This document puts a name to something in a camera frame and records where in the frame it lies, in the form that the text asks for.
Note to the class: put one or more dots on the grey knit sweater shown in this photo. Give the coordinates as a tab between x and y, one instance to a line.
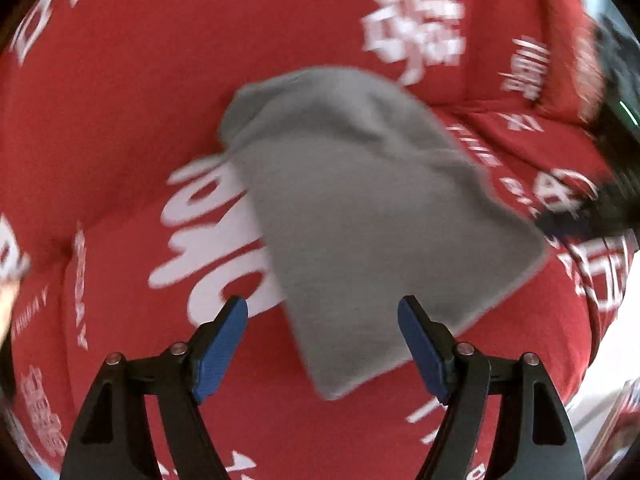
360	210

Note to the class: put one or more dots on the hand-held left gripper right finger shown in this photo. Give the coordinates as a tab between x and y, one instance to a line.
425	355

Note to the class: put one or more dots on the red printed sofa cover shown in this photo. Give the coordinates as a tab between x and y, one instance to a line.
125	110

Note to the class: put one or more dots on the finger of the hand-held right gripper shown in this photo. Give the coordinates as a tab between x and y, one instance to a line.
570	222

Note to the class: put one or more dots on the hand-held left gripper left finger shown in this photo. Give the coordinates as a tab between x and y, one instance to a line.
220	355

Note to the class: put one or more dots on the red white printed object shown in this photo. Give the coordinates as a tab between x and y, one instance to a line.
617	425

